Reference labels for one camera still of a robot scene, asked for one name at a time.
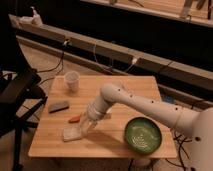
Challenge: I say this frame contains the black floor cables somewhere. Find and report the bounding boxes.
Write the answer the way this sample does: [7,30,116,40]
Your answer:
[165,131,201,171]

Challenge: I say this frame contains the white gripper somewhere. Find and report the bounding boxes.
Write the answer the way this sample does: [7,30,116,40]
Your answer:
[78,113,97,139]

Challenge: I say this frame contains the wooden table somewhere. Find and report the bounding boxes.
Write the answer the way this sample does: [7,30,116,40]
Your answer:
[28,75,178,159]

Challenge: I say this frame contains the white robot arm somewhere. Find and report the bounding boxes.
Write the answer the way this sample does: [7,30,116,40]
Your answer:
[80,83,213,171]

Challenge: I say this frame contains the orange carrot toy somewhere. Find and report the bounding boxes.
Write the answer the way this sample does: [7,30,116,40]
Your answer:
[68,115,81,123]

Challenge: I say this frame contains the green ceramic bowl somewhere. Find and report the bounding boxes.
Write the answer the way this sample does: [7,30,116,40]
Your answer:
[124,117,162,155]

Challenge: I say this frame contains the white tube bottle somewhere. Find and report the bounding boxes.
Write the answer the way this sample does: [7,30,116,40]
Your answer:
[103,113,111,119]

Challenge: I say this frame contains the dark grey block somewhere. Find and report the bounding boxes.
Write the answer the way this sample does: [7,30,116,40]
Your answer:
[48,101,69,113]

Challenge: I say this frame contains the white sponge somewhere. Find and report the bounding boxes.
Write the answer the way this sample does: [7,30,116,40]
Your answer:
[62,127,81,141]

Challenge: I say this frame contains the white spray bottle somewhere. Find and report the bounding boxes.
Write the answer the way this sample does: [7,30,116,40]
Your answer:
[31,6,43,26]

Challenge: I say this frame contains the black chair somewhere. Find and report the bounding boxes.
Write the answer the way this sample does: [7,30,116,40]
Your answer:
[0,70,47,171]

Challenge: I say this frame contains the long grey rail beam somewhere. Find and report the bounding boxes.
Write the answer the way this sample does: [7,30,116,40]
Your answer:
[9,15,213,81]

